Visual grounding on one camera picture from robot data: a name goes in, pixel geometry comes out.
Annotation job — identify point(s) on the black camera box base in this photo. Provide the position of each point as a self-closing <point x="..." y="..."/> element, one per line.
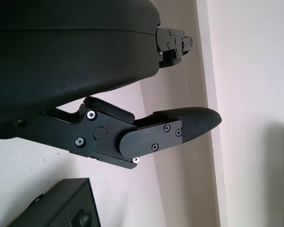
<point x="68" y="196"/>

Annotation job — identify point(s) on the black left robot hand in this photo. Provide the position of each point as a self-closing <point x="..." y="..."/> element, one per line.
<point x="61" y="59"/>

